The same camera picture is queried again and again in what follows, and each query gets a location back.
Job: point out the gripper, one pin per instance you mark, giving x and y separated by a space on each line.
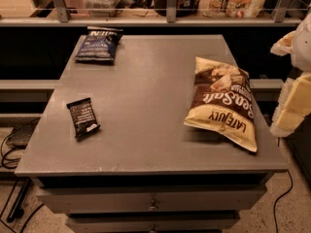
302 46

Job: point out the brown Late July chip bag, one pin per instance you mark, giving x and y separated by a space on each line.
222 102

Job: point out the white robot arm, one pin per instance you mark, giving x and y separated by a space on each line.
301 47

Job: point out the blue chip bag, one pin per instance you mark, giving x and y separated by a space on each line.
99 45

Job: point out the grey upper drawer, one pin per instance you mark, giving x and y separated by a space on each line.
150 199

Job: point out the grey drawer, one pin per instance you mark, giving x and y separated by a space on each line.
150 199
152 223

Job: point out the black snack bar wrapper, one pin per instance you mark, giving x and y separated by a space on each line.
83 117

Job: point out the grey metal railing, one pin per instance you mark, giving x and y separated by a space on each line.
141 13

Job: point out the grey lower drawer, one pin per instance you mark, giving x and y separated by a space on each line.
152 223

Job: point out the dark power adapter box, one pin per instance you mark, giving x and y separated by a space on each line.
20 137

